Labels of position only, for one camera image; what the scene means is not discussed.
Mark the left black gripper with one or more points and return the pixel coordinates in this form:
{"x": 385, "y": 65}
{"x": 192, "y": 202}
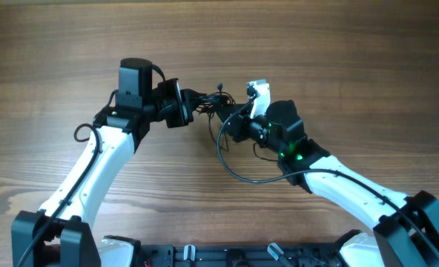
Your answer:
{"x": 185, "y": 105}

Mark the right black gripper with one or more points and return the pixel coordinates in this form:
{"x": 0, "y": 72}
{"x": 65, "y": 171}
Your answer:
{"x": 242, "y": 118}

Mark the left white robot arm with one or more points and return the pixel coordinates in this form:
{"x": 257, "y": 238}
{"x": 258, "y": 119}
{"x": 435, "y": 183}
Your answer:
{"x": 60, "y": 232}

